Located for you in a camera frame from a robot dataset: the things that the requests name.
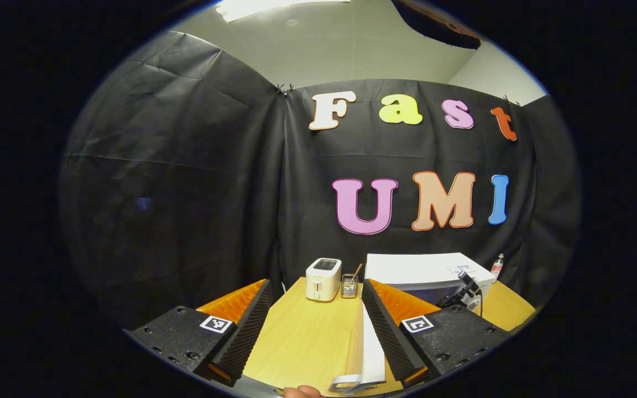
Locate white microwave oven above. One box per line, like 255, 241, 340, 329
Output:
328, 253, 497, 394

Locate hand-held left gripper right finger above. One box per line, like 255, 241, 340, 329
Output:
361, 279, 514, 389

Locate ceiling light panel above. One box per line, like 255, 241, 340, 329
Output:
215, 0, 351, 23

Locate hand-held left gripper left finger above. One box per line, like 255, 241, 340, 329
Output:
125, 279, 275, 387

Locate black backdrop cloth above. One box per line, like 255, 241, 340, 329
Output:
59, 30, 582, 332

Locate dark rounded object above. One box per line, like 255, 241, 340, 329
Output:
392, 0, 483, 50

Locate white toaster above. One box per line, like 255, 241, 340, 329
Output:
305, 258, 342, 302

